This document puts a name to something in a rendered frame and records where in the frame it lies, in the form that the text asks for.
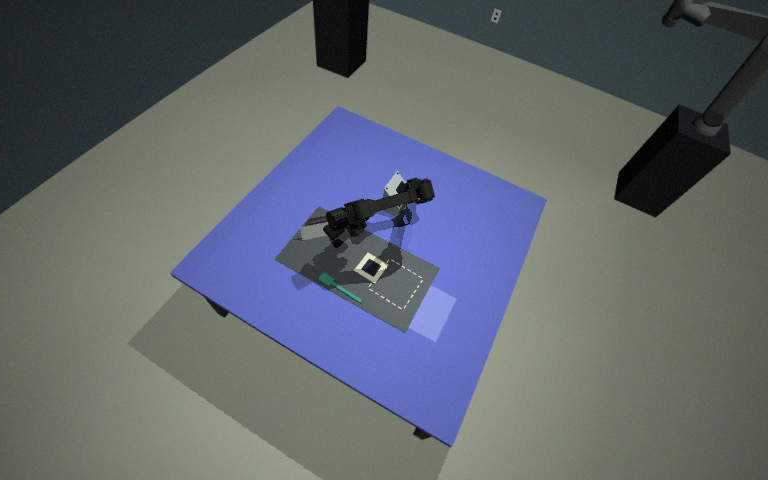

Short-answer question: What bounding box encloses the cream square tile with dark square centre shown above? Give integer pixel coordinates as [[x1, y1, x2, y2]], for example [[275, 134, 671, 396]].
[[354, 253, 388, 284]]

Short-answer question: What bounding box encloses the green small trowel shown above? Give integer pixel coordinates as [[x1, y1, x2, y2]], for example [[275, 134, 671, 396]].
[[318, 272, 363, 303]]

